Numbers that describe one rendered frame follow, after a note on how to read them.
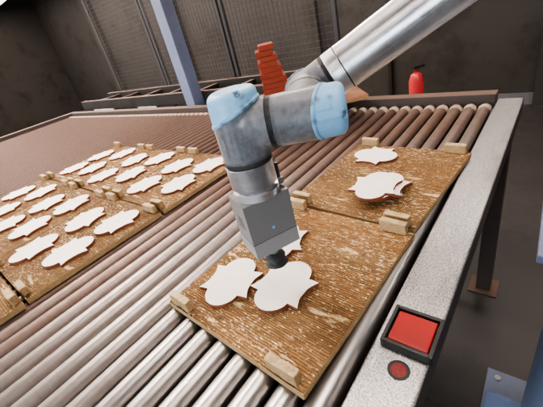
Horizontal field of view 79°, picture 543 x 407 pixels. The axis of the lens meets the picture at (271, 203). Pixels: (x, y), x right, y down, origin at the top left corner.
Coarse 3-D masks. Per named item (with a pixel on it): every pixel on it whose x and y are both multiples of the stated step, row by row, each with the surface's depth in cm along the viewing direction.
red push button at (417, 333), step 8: (400, 312) 55; (400, 320) 53; (408, 320) 53; (416, 320) 53; (424, 320) 52; (392, 328) 52; (400, 328) 52; (408, 328) 52; (416, 328) 52; (424, 328) 51; (432, 328) 51; (392, 336) 51; (400, 336) 51; (408, 336) 51; (416, 336) 50; (424, 336) 50; (432, 336) 50; (408, 344) 50; (416, 344) 49; (424, 344) 49; (424, 352) 48
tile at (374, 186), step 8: (368, 176) 88; (376, 176) 87; (384, 176) 86; (392, 176) 85; (360, 184) 86; (368, 184) 85; (376, 184) 84; (384, 184) 83; (392, 184) 82; (360, 192) 82; (368, 192) 81; (376, 192) 80; (384, 192) 80; (392, 192) 79; (368, 200) 79
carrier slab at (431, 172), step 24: (336, 168) 104; (360, 168) 101; (384, 168) 97; (408, 168) 94; (432, 168) 91; (456, 168) 88; (312, 192) 95; (336, 192) 92; (408, 192) 83; (432, 192) 81; (360, 216) 79
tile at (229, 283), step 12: (228, 264) 73; (240, 264) 72; (252, 264) 72; (216, 276) 71; (228, 276) 70; (240, 276) 69; (252, 276) 68; (204, 288) 69; (216, 288) 67; (228, 288) 67; (240, 288) 66; (216, 300) 64; (228, 300) 64
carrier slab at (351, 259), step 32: (320, 224) 80; (352, 224) 77; (224, 256) 78; (288, 256) 72; (320, 256) 70; (352, 256) 68; (384, 256) 66; (192, 288) 70; (320, 288) 62; (352, 288) 60; (192, 320) 64; (224, 320) 61; (256, 320) 59; (288, 320) 58; (320, 320) 56; (352, 320) 55; (256, 352) 53; (288, 352) 52; (320, 352) 51; (288, 384) 48
